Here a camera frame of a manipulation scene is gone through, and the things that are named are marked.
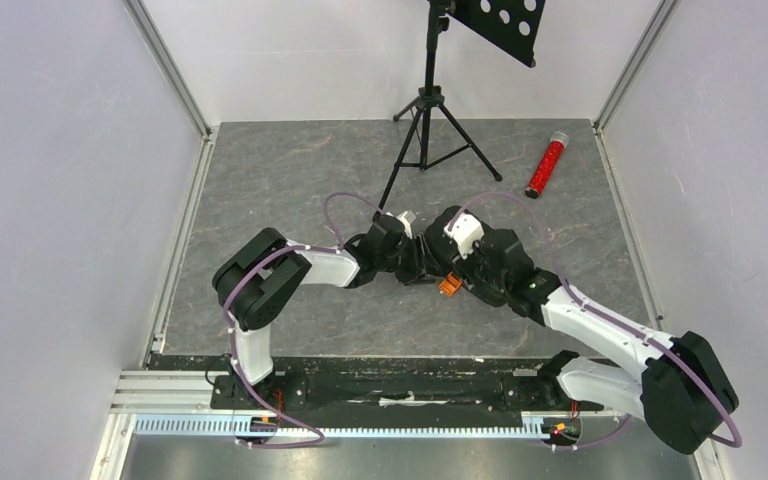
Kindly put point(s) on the black plastic tool case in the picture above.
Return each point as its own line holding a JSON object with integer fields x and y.
{"x": 444, "y": 258}

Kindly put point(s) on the red glitter tube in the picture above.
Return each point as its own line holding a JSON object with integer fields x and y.
{"x": 539, "y": 180}

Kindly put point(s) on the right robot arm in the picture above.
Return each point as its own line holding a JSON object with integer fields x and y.
{"x": 675, "y": 384}

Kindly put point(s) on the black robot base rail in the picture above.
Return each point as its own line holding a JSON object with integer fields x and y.
{"x": 414, "y": 392}

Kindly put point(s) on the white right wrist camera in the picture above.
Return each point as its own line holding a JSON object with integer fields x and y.
{"x": 465, "y": 232}

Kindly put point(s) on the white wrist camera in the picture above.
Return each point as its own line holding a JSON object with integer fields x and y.
{"x": 465, "y": 232}
{"x": 406, "y": 218}

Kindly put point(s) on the black music stand tripod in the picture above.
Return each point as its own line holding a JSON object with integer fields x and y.
{"x": 510, "y": 26}

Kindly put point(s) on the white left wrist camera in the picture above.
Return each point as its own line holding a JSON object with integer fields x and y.
{"x": 406, "y": 218}

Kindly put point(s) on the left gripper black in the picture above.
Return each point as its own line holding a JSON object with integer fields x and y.
{"x": 420, "y": 266}

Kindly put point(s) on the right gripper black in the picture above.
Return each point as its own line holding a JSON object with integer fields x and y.
{"x": 449, "y": 259}

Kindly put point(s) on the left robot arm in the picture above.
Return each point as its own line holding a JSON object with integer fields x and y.
{"x": 257, "y": 282}

